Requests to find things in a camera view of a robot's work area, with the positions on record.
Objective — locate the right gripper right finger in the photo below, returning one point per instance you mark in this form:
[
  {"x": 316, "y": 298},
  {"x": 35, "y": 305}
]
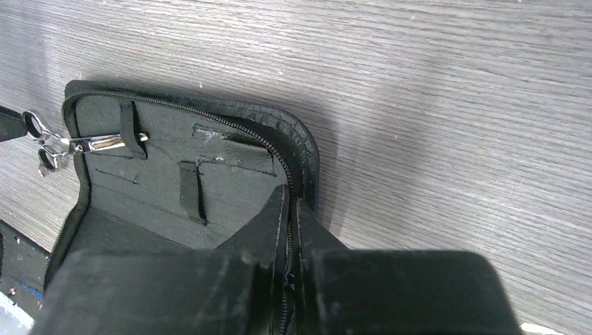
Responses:
[{"x": 346, "y": 291}]

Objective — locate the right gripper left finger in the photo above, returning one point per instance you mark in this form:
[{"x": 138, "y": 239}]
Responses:
[{"x": 233, "y": 289}]

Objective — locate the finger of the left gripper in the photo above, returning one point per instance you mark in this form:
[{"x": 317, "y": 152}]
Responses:
[{"x": 12, "y": 125}]

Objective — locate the silver scissors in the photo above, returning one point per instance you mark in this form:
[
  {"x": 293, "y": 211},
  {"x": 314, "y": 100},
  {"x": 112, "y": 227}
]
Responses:
[{"x": 50, "y": 160}]

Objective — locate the black zip tool case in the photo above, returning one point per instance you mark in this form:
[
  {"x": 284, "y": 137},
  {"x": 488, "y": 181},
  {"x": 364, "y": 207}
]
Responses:
[{"x": 191, "y": 173}]

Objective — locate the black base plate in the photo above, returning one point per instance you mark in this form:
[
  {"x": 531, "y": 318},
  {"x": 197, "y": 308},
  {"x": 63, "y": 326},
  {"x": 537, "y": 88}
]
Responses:
[{"x": 23, "y": 264}]

